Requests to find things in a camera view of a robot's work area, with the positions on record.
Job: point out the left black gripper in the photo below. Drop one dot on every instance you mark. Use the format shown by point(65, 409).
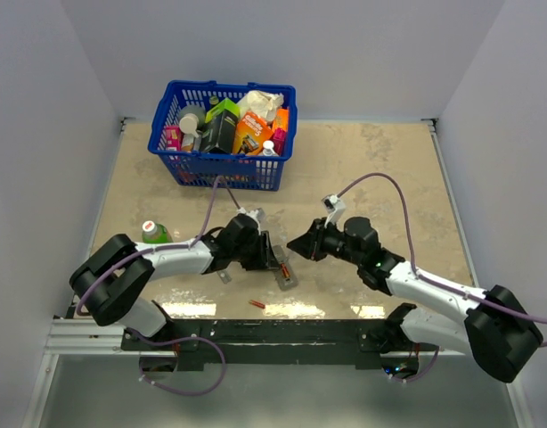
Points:
point(265, 257)

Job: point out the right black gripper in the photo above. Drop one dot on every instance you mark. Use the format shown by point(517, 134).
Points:
point(311, 243)

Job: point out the white grey remote control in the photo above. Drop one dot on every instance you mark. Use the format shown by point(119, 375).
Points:
point(282, 258)

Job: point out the grey battery cover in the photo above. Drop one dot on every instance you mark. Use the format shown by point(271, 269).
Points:
point(224, 276)

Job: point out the red aaa battery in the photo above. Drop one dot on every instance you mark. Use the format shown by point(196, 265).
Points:
point(285, 271)
point(257, 304)

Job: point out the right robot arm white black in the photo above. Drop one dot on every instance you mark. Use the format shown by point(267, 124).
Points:
point(490, 326)

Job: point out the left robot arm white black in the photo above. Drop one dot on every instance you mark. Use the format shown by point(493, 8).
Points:
point(109, 284)

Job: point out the blue plastic basket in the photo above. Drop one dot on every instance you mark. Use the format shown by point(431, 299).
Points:
point(201, 169)

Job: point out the small white cap bottle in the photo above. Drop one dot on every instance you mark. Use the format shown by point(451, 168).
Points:
point(268, 149)

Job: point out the orange juice bottle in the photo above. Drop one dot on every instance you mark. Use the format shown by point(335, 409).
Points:
point(155, 233)

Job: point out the magenta small box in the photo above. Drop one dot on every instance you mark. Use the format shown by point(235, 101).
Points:
point(278, 139)

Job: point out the orange Gillette razor box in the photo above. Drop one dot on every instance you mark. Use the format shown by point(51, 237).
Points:
point(250, 134)

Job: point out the black green box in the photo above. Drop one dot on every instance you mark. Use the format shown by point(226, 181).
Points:
point(220, 128)

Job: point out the crumpled white paper bag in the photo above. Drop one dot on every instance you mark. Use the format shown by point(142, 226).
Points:
point(264, 105)

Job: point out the pink box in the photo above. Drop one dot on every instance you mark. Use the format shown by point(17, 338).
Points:
point(173, 138)

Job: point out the white pump bottle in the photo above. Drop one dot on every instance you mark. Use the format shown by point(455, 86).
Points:
point(191, 118)

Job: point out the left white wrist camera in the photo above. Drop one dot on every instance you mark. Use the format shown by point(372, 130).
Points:
point(258, 215)

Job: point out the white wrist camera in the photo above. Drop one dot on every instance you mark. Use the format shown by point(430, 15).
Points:
point(335, 208)
point(258, 215)

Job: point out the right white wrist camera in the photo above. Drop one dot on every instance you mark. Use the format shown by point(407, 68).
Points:
point(335, 208)

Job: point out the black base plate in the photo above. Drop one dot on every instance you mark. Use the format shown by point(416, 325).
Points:
point(307, 342)

